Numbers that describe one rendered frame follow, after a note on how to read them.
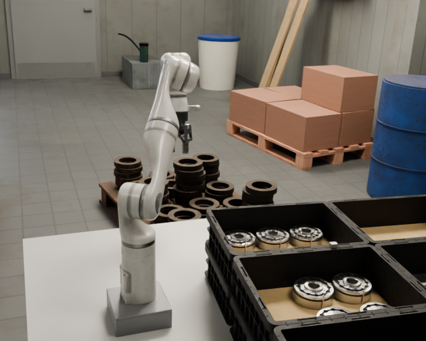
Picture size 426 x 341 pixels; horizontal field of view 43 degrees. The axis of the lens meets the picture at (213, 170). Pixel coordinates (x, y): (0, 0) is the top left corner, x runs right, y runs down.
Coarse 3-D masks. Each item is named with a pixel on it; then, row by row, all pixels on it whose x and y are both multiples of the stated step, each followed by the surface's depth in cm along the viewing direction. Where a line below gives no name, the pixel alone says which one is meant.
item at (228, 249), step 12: (276, 204) 171; (288, 204) 171; (300, 204) 172; (312, 204) 173; (324, 204) 173; (336, 216) 165; (216, 228) 153; (348, 228) 158; (228, 240) 146; (228, 252) 142; (240, 252) 140; (252, 252) 140; (264, 252) 141
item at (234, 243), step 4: (228, 232) 166; (232, 232) 167; (244, 232) 167; (248, 232) 167; (228, 236) 164; (248, 236) 164; (252, 236) 164; (232, 240) 161; (236, 240) 161; (244, 240) 161; (248, 240) 162; (252, 240) 162; (232, 244) 159; (236, 244) 159; (240, 244) 159; (244, 244) 159; (248, 244) 160
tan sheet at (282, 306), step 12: (276, 288) 143; (288, 288) 144; (372, 288) 145; (264, 300) 138; (276, 300) 138; (288, 300) 138; (336, 300) 139; (372, 300) 140; (384, 300) 140; (276, 312) 133; (288, 312) 133; (300, 312) 134; (312, 312) 134
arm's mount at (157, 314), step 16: (112, 288) 153; (160, 288) 154; (112, 304) 146; (128, 304) 146; (144, 304) 146; (160, 304) 147; (112, 320) 146; (128, 320) 141; (144, 320) 143; (160, 320) 145
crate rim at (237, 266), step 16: (240, 256) 138; (256, 256) 139; (272, 256) 140; (384, 256) 141; (240, 272) 131; (400, 272) 134; (416, 288) 127; (256, 304) 120; (416, 304) 121; (272, 320) 113; (288, 320) 113; (304, 320) 114; (320, 320) 114
